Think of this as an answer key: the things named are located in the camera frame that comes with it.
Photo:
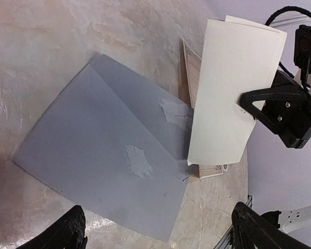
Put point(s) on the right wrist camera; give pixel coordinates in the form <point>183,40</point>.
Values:
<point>302,48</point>

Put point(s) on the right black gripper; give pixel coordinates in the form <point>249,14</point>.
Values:
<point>287,110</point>

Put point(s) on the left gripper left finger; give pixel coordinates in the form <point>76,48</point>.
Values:
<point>67,232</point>

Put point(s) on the grey paper envelope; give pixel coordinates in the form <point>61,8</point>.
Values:
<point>117,144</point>

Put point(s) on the beige lined letter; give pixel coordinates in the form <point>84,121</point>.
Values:
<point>193,67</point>
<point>238,56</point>

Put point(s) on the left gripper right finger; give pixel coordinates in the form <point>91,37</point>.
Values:
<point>260,231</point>

